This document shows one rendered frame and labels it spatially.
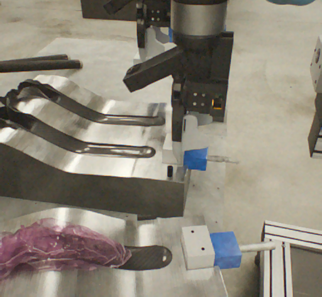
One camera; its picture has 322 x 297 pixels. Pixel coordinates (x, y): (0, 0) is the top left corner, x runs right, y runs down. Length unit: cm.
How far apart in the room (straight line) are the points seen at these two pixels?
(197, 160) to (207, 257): 18
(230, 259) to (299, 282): 85
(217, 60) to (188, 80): 5
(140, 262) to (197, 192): 22
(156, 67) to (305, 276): 101
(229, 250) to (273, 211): 133
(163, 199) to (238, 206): 124
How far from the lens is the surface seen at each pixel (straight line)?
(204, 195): 67
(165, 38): 86
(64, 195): 65
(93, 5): 475
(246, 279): 155
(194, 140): 55
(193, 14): 46
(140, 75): 52
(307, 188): 202
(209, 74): 51
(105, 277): 47
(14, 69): 109
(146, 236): 53
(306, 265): 139
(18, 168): 66
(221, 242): 51
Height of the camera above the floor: 126
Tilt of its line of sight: 35 degrees down
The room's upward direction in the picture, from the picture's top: straight up
